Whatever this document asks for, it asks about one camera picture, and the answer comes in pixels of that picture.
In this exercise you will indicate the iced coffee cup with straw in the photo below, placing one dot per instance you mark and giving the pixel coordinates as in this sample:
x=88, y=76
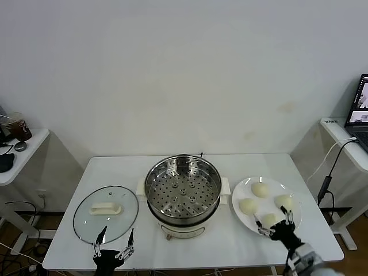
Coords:
x=20, y=129

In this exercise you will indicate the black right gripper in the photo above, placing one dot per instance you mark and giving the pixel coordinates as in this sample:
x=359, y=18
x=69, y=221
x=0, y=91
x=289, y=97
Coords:
x=283, y=233

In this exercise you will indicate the white electric cooker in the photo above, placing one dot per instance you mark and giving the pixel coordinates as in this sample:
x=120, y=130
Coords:
x=184, y=230

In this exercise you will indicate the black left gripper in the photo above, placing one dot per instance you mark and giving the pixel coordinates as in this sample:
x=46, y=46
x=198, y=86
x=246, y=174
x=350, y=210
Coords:
x=105, y=258

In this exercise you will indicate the white wall socket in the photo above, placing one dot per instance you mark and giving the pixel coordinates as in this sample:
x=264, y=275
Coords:
x=42, y=193

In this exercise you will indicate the white round plate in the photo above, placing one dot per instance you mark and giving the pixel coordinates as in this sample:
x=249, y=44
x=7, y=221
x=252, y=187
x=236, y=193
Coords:
x=266, y=201

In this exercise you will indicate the perforated steel steamer basket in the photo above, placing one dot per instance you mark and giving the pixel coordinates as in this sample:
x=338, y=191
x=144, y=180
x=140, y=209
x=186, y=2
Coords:
x=184, y=189

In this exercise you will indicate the black soft pouch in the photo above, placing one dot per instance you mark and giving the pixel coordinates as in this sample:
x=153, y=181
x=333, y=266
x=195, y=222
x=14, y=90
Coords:
x=5, y=162

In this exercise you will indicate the white steamed baozi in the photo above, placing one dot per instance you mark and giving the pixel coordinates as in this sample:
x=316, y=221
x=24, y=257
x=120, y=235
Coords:
x=287, y=199
x=269, y=220
x=247, y=206
x=260, y=189

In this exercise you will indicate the open grey laptop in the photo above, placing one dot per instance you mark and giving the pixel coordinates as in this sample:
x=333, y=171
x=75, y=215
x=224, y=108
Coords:
x=359, y=115

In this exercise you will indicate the small printed table sticker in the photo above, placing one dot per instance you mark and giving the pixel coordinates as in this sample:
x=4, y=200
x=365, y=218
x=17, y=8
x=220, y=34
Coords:
x=331, y=121

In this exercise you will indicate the white side table with sticker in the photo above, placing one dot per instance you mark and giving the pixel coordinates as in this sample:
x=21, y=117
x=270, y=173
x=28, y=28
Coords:
x=336, y=130

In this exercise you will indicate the white power strip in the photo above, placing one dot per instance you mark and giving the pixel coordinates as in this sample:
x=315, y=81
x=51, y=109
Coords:
x=32, y=268

